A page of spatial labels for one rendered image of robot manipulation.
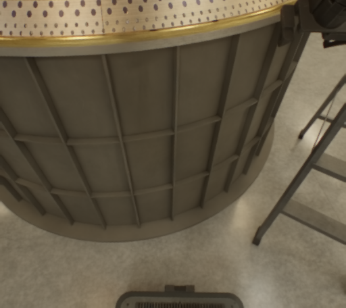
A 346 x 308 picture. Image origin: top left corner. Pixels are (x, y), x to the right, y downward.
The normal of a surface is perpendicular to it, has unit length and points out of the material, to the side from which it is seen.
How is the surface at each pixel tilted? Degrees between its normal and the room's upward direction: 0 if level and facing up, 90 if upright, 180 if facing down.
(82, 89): 90
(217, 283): 0
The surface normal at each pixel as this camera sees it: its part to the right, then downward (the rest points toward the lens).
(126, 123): 0.16, 0.74
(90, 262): 0.01, -0.66
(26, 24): 0.00, 0.03
